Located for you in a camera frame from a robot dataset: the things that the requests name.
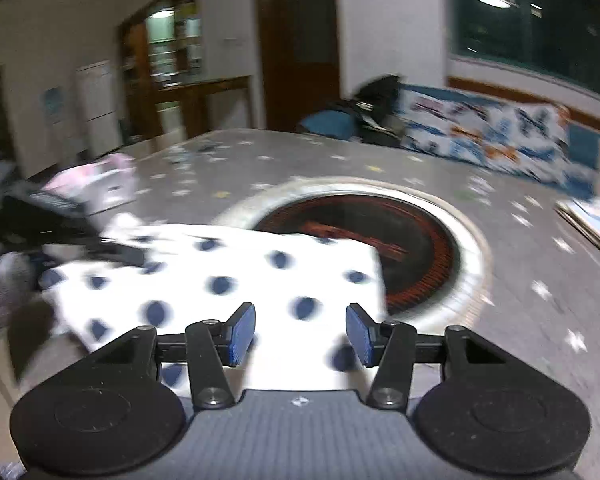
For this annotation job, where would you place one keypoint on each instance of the black bag on sofa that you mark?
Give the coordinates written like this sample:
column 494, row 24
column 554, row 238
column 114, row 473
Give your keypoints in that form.
column 377, row 110

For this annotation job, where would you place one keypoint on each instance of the dark wooden counter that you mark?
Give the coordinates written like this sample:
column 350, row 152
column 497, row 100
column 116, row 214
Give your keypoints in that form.
column 215, row 100

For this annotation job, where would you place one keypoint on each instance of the blue sofa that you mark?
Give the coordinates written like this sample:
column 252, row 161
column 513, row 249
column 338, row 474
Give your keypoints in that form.
column 325, row 122

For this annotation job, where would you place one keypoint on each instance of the white refrigerator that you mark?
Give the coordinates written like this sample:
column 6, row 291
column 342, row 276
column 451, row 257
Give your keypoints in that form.
column 97, row 105

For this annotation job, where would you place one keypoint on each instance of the grey star print tablecloth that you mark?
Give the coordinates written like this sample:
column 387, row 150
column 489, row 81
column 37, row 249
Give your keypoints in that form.
column 530, row 320

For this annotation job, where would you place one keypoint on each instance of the blue striped folded cloth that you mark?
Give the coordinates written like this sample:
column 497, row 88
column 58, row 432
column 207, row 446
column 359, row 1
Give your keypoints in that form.
column 597, row 225

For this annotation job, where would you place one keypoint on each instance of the round built-in hot plate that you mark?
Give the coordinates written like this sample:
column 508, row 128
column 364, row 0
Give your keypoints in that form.
column 420, row 245

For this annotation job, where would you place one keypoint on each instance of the dark wooden door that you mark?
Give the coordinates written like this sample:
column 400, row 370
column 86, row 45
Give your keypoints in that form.
column 297, row 45

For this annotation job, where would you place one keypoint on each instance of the water dispenser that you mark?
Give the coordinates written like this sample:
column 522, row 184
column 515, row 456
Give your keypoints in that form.
column 54, row 120

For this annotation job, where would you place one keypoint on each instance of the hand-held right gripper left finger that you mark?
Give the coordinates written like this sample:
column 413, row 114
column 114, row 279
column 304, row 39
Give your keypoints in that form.
column 241, row 335

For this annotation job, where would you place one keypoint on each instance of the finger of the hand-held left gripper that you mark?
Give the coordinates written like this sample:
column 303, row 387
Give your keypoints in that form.
column 125, row 256

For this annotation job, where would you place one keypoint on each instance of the dark green framed window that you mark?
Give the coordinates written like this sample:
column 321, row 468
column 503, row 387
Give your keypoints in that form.
column 540, row 15

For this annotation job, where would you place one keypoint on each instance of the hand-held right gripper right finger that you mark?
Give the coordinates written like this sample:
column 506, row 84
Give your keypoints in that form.
column 361, row 335

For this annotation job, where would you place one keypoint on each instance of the wooden glass display cabinet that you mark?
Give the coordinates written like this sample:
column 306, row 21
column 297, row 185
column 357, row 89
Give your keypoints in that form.
column 160, row 45

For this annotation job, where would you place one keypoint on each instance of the pink white box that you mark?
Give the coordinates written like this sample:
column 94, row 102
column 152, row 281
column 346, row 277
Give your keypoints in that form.
column 97, row 182

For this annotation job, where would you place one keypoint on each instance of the white navy polka dot pants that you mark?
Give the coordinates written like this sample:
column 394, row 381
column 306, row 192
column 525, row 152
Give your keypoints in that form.
column 260, row 280

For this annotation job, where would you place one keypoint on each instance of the butterfly print pillow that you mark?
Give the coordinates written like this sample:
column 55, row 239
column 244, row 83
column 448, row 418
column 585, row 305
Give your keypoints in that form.
column 490, row 132

